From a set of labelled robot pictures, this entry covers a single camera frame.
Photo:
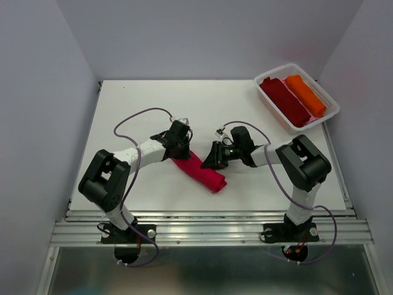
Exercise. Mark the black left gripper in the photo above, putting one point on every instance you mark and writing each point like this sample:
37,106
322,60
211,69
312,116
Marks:
186,154

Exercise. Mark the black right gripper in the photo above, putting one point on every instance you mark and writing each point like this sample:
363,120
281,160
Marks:
215,159

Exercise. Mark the crimson red t shirt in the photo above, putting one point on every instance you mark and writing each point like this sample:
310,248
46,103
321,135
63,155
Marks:
208,178

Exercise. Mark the white plastic basket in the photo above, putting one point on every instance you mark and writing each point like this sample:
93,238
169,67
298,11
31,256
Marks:
281,72

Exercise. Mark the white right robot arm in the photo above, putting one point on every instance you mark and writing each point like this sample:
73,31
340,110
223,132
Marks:
305,165

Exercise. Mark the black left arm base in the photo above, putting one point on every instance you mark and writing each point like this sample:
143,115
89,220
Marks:
111,235

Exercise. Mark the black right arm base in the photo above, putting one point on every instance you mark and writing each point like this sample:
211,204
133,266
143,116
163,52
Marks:
288,232

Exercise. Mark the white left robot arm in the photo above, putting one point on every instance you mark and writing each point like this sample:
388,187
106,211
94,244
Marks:
104,182

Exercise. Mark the dark red rolled shirt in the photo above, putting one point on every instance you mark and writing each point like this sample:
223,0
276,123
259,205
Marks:
286,102

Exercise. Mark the orange rolled shirt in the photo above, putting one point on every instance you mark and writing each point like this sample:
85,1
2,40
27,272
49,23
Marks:
304,93

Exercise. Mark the aluminium rail frame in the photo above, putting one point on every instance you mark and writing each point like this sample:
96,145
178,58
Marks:
207,228

